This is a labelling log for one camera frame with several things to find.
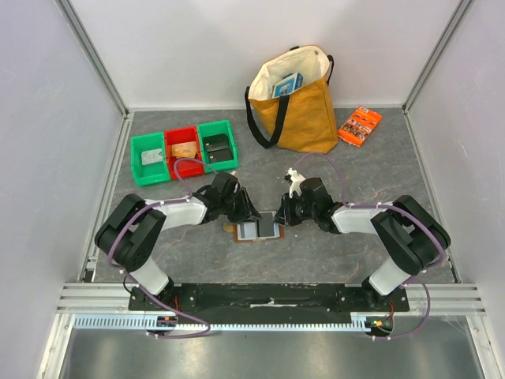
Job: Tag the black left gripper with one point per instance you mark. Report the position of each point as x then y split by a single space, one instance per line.
247 208

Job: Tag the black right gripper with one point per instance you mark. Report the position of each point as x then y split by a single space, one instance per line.
289 209

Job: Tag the brown leather card holder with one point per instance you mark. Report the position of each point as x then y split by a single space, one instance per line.
246 231

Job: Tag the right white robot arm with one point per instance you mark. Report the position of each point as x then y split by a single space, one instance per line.
413 239

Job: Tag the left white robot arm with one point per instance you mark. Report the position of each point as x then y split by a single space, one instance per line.
131 231

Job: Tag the black card stack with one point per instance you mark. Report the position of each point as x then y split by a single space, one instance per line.
217 148

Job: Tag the right green plastic bin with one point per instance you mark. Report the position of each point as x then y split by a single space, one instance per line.
213 128

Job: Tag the green plastic bin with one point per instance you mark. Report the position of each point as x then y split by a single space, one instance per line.
150 174
213 128

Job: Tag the red plastic bin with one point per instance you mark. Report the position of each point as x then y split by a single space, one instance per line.
187 167

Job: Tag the left green plastic bin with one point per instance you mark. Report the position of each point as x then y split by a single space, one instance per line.
150 174

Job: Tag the mustard tote bag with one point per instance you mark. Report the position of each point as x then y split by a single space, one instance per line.
303 121

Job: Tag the orange snack packet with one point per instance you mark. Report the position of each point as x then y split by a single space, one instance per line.
359 126

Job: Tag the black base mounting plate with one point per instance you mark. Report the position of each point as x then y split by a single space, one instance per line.
279 302

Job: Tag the blue box in bag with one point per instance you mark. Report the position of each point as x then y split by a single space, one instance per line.
288 84

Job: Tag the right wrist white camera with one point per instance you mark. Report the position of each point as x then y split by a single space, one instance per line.
295 180

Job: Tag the grey slotted cable duct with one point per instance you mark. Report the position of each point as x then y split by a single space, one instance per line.
155 322

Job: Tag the front aluminium rail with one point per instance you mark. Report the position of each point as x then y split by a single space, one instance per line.
447 299

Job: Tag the left aluminium frame post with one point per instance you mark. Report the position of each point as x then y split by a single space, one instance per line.
85 41

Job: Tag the aluminium frame post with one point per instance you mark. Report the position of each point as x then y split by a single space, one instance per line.
85 41
446 36

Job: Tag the right aluminium frame post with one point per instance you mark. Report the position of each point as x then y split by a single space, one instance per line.
446 36

